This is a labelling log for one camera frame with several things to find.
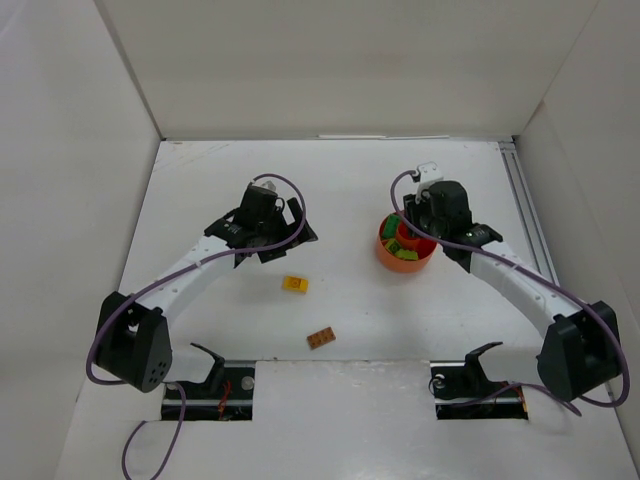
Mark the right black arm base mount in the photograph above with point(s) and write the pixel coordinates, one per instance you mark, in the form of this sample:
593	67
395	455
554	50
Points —
462	391

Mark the brown lego plate lower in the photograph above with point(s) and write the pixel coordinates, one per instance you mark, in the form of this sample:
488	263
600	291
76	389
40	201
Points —
321	338

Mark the long green lego brick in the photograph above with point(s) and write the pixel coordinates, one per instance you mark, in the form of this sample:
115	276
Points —
389	227

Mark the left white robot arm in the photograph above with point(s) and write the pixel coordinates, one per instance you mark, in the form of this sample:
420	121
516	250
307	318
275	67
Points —
133	335

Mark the lime lego with yellow studs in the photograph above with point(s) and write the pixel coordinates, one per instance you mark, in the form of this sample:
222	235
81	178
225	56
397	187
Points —
392	246

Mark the small lime lego brick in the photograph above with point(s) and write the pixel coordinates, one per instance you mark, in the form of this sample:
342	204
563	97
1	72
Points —
407	255

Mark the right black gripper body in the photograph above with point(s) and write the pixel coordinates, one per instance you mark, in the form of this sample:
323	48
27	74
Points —
412	209

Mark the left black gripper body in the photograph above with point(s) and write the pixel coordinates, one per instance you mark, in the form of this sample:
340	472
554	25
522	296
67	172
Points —
288	232

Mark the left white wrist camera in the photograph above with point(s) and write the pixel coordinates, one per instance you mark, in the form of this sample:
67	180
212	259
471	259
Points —
268	185

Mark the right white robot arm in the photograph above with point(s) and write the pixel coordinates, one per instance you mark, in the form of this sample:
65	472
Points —
581	356

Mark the yellow curved lego brick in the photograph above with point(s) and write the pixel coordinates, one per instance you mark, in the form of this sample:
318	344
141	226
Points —
295	284

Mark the aluminium rail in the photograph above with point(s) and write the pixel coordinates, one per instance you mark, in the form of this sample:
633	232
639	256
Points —
536	241

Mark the orange round divided container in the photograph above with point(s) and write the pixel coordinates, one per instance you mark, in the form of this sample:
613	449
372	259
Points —
408	241

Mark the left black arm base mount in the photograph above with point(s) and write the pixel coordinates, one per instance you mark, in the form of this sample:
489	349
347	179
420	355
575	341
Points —
216	389

